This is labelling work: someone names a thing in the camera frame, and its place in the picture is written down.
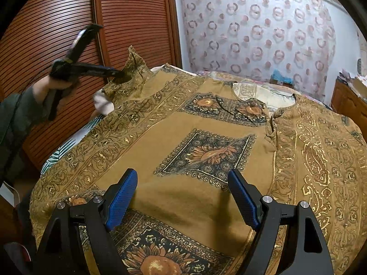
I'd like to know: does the brown gold patterned garment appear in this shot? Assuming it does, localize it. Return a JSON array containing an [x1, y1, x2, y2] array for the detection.
[[30, 48, 366, 274]]

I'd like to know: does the person left forearm sleeve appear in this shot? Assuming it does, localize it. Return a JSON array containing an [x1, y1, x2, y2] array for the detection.
[[1, 87, 48, 181]]

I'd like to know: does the person left hand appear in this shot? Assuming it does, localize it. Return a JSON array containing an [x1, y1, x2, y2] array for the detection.
[[32, 75, 80, 106]]

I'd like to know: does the pale pink cloth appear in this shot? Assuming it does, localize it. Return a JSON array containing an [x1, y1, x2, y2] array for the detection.
[[93, 89, 114, 116]]

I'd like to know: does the wooden louvered wardrobe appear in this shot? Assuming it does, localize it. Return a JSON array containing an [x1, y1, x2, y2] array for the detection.
[[1, 0, 178, 169]]

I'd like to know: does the palm leaf print sheet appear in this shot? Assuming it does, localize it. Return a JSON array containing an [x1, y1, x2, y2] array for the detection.
[[40, 114, 105, 177]]

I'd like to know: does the long wooden sideboard cabinet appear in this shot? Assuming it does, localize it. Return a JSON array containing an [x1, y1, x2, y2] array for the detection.
[[331, 79, 367, 127]]

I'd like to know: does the cardboard box with paper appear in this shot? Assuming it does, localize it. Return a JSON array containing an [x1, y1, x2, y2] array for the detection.
[[339, 70, 367, 99]]

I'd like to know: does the blue item on box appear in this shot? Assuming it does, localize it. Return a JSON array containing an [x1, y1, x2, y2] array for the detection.
[[270, 70, 294, 86]]

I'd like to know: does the circle patterned wall curtain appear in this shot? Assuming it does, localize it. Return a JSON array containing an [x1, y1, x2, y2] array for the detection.
[[180, 0, 336, 101]]

